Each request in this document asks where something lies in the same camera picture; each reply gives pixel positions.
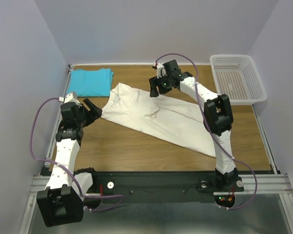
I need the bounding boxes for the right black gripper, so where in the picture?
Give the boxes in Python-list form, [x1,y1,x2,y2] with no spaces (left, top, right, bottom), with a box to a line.
[148,72,171,97]

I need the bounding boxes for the white t-shirt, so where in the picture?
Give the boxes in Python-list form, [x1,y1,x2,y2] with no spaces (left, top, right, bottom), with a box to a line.
[102,83,215,157]

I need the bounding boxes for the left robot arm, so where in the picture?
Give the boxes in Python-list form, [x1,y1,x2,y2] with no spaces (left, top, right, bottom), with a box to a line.
[37,97,102,227]

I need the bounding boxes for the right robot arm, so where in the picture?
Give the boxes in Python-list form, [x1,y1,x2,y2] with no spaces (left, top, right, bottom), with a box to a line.
[149,60,238,190]

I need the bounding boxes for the folded blue t-shirt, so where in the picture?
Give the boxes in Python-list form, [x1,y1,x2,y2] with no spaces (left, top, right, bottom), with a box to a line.
[66,68,114,97]

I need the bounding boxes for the white plastic basket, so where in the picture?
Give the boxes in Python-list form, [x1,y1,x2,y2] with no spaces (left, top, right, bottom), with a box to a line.
[210,54,267,105]

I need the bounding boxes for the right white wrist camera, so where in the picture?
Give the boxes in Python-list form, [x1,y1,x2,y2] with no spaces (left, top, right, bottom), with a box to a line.
[152,62,167,78]

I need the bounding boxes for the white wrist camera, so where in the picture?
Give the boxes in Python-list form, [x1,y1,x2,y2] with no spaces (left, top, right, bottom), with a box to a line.
[58,92,80,104]
[152,62,167,78]

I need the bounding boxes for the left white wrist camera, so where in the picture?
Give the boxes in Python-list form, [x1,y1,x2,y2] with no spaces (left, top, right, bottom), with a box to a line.
[58,92,80,104]

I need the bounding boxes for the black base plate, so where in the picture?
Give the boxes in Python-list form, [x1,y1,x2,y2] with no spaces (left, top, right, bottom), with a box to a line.
[87,171,244,203]

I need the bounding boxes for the aluminium frame rail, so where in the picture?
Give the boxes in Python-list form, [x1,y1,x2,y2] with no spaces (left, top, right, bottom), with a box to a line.
[18,63,293,234]

